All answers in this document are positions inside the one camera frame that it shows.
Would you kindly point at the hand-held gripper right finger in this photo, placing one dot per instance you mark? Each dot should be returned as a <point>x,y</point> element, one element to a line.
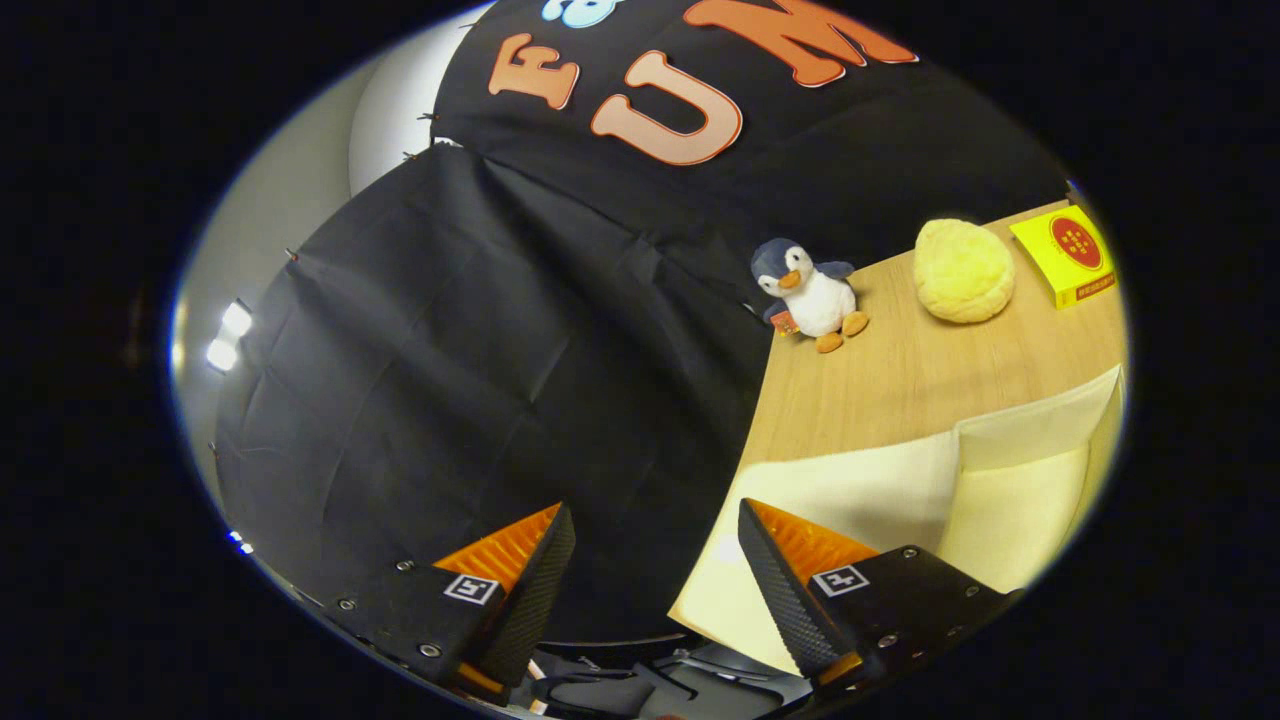
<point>785,600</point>

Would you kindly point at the bright ceiling lamp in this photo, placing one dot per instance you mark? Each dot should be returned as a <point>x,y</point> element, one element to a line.
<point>228,338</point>

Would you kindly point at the yellow plush bun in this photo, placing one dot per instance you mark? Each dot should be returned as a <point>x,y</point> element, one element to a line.
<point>962,272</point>

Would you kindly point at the yellow book with red circle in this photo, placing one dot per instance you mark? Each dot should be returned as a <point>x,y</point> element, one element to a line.
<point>1070,250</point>

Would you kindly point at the penguin plush toy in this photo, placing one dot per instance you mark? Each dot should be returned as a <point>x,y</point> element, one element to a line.
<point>815,300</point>

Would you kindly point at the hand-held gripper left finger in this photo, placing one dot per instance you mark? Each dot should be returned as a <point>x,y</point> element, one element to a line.
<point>530,595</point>

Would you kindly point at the cream fabric storage box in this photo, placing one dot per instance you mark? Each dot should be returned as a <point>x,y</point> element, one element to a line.
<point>860,480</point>

